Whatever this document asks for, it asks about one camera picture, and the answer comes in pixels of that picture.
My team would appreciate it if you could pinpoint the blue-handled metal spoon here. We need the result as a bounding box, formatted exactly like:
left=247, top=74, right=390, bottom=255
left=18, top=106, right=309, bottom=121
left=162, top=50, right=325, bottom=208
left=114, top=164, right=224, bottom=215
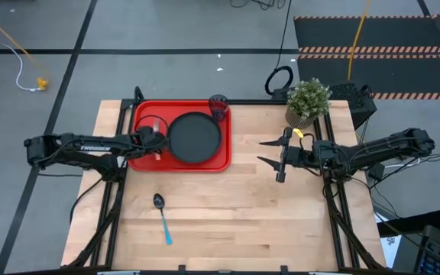
left=152, top=192, right=173, bottom=246

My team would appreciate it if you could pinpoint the black hanging cable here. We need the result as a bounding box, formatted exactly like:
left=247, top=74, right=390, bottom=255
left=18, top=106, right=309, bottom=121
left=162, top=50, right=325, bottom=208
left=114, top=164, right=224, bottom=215
left=264, top=0, right=295, bottom=97

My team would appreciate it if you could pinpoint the white floor cable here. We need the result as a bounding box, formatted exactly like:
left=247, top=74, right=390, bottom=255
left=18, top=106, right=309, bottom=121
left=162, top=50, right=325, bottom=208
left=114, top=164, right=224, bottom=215
left=0, top=0, right=42, bottom=93

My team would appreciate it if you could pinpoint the black round plate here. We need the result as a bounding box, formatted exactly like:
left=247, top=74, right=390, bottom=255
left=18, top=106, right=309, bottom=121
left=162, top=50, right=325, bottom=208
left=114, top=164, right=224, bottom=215
left=167, top=111, right=223, bottom=165

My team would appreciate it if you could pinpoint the orange floor cable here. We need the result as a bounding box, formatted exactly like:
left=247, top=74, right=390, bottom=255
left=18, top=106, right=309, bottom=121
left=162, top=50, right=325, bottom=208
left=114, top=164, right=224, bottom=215
left=0, top=5, right=49, bottom=81

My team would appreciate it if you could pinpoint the black perforated box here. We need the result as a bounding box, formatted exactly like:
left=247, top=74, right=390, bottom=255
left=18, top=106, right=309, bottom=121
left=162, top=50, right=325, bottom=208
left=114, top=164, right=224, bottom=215
left=328, top=82, right=378, bottom=130

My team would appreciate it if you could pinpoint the black hazard-striped floor mat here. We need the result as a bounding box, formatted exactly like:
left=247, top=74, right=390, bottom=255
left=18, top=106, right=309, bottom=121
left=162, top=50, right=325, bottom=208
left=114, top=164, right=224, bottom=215
left=293, top=14, right=440, bottom=101

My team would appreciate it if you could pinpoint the yellow hanging cable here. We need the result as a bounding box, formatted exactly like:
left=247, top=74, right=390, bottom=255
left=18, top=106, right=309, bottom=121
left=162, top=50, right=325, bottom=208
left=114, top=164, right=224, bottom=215
left=347, top=0, right=371, bottom=83

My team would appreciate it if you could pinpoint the patterned translucent drinking cup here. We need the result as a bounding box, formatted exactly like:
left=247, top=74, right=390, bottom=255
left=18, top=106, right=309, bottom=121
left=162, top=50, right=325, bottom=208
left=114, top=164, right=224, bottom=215
left=208, top=93, right=230, bottom=123

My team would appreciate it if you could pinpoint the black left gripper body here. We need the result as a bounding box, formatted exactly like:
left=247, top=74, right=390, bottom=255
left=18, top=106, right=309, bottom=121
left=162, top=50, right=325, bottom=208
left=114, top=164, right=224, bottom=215
left=137, top=125, right=170, bottom=154

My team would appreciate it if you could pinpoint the potted plant in ribbed pot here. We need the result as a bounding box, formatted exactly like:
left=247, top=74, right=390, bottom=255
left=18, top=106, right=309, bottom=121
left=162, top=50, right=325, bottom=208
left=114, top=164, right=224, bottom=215
left=284, top=77, right=333, bottom=131

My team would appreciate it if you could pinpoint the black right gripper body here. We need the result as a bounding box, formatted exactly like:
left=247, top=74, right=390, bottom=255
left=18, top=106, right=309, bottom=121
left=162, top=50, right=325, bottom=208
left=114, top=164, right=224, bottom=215
left=275, top=127, right=322, bottom=184

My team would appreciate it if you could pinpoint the red plastic tray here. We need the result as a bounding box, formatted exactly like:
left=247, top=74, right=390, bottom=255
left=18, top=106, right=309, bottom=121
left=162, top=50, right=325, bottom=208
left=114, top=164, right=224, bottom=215
left=128, top=99, right=233, bottom=173

